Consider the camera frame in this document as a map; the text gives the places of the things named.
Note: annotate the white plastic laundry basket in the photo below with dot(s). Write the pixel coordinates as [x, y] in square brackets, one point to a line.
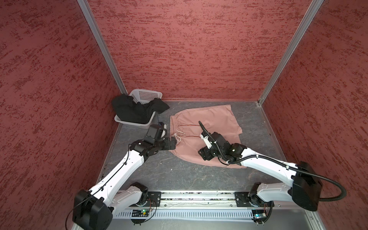
[142, 96]

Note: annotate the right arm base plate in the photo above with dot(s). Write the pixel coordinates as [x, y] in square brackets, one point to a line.
[244, 200]

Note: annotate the left circuit board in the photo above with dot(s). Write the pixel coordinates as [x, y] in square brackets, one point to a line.
[140, 213]

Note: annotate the right circuit board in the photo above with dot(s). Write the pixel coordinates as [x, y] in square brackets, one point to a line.
[258, 216]

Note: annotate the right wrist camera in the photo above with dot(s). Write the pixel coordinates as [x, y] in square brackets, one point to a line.
[206, 140]

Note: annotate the aluminium corner post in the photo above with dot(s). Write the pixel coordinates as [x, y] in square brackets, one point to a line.
[297, 37]
[88, 14]

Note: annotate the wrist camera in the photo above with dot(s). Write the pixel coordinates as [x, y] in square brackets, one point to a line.
[206, 140]
[155, 133]

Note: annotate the white slotted cable duct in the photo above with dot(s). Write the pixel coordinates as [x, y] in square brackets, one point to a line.
[191, 214]

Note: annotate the right aluminium corner post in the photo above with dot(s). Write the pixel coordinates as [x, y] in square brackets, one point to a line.
[297, 37]

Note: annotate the black shorts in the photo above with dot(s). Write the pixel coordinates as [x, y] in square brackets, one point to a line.
[129, 111]

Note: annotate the pink shorts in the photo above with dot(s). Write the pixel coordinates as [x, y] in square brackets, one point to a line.
[186, 130]

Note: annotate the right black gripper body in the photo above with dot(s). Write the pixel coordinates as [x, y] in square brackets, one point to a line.
[212, 153]

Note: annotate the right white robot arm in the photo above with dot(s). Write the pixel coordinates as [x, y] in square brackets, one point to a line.
[295, 181]

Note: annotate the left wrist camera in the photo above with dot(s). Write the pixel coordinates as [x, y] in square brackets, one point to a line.
[155, 133]

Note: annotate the circuit board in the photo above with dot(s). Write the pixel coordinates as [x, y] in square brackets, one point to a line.
[140, 213]
[258, 216]

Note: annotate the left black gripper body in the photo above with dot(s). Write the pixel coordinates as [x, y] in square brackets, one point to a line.
[164, 144]

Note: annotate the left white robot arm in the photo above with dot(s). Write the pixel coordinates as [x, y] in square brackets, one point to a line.
[94, 209]

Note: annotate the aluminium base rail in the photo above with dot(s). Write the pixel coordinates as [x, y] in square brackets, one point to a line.
[202, 199]

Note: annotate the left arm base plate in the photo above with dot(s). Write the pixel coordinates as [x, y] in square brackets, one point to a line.
[149, 198]

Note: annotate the left aluminium corner post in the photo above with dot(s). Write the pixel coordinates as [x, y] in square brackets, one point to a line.
[88, 14]

